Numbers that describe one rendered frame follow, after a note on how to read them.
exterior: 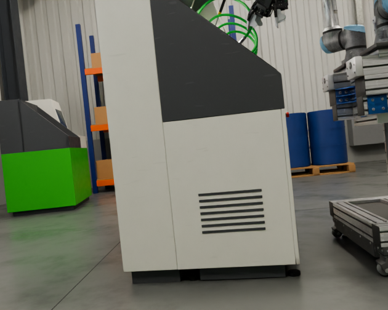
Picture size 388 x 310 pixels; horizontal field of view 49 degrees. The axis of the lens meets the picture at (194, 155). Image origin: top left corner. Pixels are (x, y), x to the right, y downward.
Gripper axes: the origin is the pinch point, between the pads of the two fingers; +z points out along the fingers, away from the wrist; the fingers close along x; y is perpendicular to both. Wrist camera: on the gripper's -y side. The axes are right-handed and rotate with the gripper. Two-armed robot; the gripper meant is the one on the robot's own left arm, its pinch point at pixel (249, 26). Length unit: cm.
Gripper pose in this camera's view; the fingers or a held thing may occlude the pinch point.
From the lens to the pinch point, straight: 230.0
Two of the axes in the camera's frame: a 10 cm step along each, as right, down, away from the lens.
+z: -2.8, 7.2, 6.3
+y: 6.7, 6.2, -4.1
